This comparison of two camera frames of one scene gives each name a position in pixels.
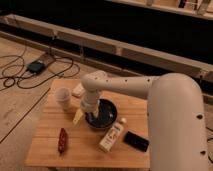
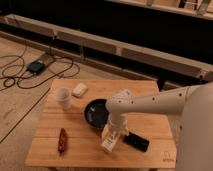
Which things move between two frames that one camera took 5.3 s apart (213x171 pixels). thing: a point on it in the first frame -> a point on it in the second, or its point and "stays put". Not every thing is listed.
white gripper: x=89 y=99 -> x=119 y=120
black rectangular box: x=136 y=141 stays put
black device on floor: x=35 y=67 stays put
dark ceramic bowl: x=107 y=115 stays put
